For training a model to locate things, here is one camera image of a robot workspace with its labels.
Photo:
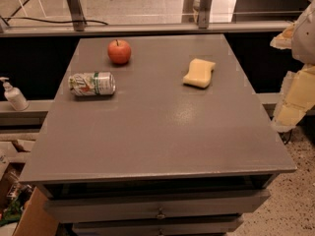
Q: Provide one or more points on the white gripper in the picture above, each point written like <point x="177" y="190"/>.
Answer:
<point x="305" y="38"/>

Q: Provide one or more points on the silver green 7up can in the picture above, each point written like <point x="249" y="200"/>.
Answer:
<point x="92" y="84"/>

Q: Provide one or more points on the yellow sponge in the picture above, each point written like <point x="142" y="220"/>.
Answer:
<point x="199" y="73"/>

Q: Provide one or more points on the grey upper drawer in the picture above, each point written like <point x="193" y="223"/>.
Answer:
<point x="157" y="206"/>

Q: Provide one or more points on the grey drawer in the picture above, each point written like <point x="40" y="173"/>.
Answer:
<point x="177" y="226"/>
<point x="157" y="206"/>

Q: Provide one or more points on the red apple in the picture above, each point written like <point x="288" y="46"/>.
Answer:
<point x="119" y="51"/>

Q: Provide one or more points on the grey lower drawer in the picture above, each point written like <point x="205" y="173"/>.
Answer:
<point x="177" y="226"/>

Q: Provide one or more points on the grey side shelf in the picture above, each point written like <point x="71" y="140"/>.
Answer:
<point x="33" y="115"/>

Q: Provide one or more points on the white pump lotion bottle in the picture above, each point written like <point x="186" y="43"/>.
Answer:
<point x="14" y="95"/>

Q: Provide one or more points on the brown cardboard box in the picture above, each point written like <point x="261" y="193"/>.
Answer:
<point x="35" y="220"/>

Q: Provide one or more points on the green clutter item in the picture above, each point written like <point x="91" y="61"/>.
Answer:
<point x="12" y="213"/>

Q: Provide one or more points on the metal railing frame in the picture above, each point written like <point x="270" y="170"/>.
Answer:
<point x="128" y="17"/>

